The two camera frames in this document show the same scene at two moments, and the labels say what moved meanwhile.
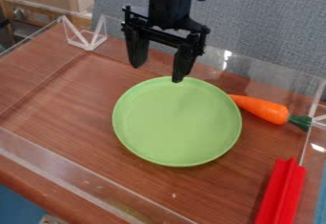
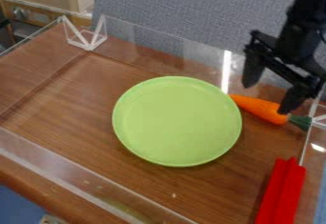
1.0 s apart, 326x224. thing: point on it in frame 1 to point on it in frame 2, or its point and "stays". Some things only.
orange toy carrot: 272,112 stays
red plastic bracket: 283,201 stays
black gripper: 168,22 to 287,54
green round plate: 176,124 stays
